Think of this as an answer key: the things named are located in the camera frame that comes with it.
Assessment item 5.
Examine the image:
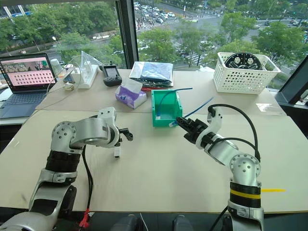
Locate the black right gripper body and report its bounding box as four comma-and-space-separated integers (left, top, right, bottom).
183, 117, 209, 145

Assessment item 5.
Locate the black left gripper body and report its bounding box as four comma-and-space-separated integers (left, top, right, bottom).
110, 127, 123, 147

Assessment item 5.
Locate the blue network cable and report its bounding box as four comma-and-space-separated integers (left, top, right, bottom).
155, 87, 193, 120
168, 96, 215, 128

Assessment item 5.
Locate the green plastic bin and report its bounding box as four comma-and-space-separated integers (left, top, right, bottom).
151, 89, 184, 128

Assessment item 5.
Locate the purple tissue pack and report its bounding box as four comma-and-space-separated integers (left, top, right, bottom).
115, 77, 148, 111

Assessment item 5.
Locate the black handheld remote controller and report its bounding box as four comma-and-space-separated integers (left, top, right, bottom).
99, 61, 123, 88

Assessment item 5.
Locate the white power strip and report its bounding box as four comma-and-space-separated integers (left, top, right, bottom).
76, 64, 100, 90

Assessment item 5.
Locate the white perforated plastic basket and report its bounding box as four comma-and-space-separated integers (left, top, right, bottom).
212, 51, 282, 95

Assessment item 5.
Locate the black round disc part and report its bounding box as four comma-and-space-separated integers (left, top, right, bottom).
224, 51, 266, 71

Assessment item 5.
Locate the clear plastic bag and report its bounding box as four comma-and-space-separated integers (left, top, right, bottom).
71, 50, 103, 71

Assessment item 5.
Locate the clear plastic bottle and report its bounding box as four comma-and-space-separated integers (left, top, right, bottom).
50, 58, 64, 76

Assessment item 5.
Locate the black monitor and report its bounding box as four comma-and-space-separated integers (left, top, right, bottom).
278, 57, 308, 110

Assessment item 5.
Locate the dark open laptop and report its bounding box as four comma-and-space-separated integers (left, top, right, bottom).
0, 52, 59, 120

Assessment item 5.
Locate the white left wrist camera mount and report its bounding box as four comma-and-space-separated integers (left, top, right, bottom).
97, 106, 118, 129

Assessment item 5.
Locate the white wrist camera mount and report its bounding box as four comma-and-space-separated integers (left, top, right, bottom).
97, 106, 118, 129
194, 105, 229, 149

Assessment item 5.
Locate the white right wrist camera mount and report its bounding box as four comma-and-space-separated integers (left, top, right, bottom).
194, 105, 229, 149

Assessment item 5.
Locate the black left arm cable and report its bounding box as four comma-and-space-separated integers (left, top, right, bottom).
81, 143, 95, 218

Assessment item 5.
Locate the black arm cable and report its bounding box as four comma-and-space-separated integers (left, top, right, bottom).
207, 103, 262, 162
81, 143, 95, 218

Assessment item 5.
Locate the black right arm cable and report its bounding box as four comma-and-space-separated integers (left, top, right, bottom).
207, 103, 262, 162

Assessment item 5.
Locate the red cable tie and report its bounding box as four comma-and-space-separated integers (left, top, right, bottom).
79, 208, 94, 229

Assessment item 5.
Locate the thin white cable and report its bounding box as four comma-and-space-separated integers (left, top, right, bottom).
36, 69, 81, 109

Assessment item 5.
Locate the black window frame post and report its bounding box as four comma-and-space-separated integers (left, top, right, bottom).
115, 0, 140, 70

